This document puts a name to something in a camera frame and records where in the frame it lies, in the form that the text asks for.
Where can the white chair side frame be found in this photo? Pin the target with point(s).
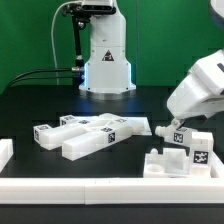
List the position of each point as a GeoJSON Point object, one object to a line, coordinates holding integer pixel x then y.
{"type": "Point", "coordinates": [84, 135]}

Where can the white flat chair panel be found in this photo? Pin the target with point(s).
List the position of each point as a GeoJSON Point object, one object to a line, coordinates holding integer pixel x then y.
{"type": "Point", "coordinates": [140, 126]}

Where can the white chair seat block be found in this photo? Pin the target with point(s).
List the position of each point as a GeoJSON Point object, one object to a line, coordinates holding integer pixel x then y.
{"type": "Point", "coordinates": [174, 163]}

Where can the white border fence frame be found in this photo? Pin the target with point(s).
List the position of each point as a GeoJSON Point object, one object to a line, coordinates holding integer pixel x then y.
{"type": "Point", "coordinates": [115, 190]}

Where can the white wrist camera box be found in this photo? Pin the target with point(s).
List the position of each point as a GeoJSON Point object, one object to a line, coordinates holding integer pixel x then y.
{"type": "Point", "coordinates": [207, 75]}

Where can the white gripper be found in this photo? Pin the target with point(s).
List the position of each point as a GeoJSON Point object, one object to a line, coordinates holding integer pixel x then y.
{"type": "Point", "coordinates": [185, 103]}

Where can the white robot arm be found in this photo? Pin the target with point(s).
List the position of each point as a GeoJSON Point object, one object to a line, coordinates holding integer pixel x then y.
{"type": "Point", "coordinates": [107, 72]}

